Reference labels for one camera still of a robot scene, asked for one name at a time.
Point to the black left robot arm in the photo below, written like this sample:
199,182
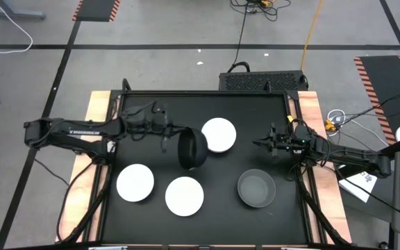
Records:
82,133

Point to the white paper sheet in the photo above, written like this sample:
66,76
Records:
361,187

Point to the black hazard-striped floor mat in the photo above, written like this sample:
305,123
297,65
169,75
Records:
384,90
96,9

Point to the black bowl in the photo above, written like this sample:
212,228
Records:
193,151

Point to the dark grey bowl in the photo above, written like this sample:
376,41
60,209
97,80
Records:
256,189

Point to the black table mat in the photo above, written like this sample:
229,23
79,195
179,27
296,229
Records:
221,225

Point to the grey table foot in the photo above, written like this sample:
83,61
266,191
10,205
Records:
16,14

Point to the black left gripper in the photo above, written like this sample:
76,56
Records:
156,125

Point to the black table frame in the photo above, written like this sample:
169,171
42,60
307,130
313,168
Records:
203,92

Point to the black computer case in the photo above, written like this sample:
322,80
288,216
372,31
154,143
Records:
262,81

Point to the white plate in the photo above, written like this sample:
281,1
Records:
184,196
219,134

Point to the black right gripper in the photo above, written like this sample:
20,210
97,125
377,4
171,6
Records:
283,142

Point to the yellow connector plug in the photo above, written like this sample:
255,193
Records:
330,125

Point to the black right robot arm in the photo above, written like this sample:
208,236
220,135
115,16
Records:
346,156

